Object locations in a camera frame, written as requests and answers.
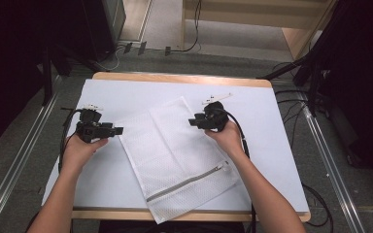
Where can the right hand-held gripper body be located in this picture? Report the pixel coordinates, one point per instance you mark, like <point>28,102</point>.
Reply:
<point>215,118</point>

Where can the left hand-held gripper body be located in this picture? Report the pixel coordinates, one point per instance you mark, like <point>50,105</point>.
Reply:
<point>89,127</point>

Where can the white mesh laundry bag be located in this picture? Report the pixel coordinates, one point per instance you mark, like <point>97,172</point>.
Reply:
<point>171,161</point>

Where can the person's right hand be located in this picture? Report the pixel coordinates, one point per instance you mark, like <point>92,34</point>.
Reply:
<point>228,139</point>

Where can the person's left hand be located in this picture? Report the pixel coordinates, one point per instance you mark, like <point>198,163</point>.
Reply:
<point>77,153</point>

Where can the wooden table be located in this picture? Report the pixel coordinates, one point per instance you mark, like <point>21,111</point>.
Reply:
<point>181,78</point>

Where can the white table mat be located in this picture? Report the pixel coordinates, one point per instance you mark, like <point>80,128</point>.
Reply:
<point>265,136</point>

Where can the black metal stand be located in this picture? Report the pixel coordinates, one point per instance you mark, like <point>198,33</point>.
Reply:
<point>47,81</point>
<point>304,69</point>

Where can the black curtain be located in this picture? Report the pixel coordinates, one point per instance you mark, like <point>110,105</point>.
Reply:
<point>9,64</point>
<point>362,81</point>

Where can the person's dark pants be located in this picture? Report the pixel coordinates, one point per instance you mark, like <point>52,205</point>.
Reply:
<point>175,227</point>

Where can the light wooden shelf unit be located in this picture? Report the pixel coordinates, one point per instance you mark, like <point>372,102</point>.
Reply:
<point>259,13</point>

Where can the dark floor bracket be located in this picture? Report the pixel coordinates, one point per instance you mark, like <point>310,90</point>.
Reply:
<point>167,50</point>
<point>142,48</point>
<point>128,47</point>

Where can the metal floor rail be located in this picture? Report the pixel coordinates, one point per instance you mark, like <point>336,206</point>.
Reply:
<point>16,165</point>
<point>328,161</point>

